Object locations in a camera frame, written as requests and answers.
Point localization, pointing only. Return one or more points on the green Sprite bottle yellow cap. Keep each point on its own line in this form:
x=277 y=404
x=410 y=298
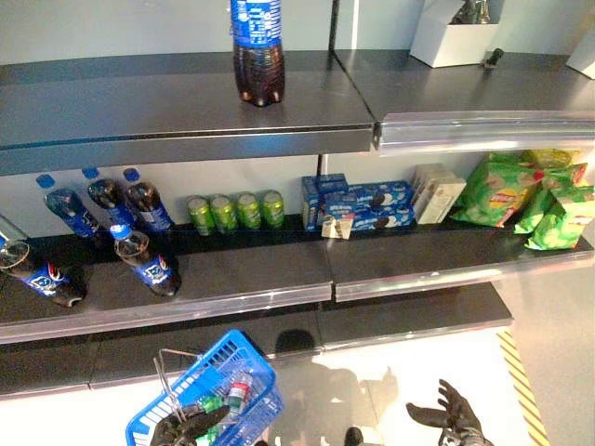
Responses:
x=211 y=403

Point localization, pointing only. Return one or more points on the small white red snack box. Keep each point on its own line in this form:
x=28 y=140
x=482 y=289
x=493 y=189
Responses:
x=337 y=230

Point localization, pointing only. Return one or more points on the small black clip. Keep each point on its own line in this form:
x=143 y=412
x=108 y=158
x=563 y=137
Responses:
x=493 y=58

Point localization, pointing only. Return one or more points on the dark metal shelf board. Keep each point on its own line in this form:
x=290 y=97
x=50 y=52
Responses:
x=255 y=265
x=139 y=102

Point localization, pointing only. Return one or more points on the slim dark blue box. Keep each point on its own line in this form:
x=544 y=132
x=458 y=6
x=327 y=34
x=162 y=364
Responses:
x=310 y=204

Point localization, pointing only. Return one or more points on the green snack bag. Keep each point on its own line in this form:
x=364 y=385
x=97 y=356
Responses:
x=558 y=223

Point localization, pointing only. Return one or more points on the large Pepsi cola bottle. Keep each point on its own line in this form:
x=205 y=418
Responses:
x=258 y=56

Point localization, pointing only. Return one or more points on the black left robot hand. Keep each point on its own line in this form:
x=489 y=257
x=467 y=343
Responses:
x=186 y=425

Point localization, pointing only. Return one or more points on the clear plastic price rail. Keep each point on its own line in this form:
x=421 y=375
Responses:
x=465 y=132
x=186 y=311

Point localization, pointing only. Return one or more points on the blue plastic shopping basket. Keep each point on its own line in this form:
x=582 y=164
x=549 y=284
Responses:
x=260 y=404

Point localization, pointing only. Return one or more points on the green potato chips bag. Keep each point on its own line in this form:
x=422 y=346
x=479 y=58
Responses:
x=493 y=195
x=558 y=181

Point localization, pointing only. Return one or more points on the clear water bottle red label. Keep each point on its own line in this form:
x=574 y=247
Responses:
x=239 y=392

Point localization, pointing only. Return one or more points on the upright blue Oreo box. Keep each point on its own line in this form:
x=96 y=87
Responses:
x=339 y=204

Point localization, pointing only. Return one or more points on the yellow black hazard tape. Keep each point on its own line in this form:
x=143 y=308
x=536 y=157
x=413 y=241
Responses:
x=523 y=385

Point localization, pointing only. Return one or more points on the yellow green chips bag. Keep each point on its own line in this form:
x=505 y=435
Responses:
x=553 y=158

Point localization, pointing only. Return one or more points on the white carton box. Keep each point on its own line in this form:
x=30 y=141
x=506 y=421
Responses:
x=439 y=202
x=427 y=174

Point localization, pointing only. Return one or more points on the silver foil snack bag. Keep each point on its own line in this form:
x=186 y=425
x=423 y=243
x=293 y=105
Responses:
x=469 y=11

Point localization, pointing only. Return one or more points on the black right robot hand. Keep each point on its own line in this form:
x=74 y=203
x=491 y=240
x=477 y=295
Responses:
x=458 y=415

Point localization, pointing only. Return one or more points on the white cardboard box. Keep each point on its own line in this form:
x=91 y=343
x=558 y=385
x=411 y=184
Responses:
x=446 y=44

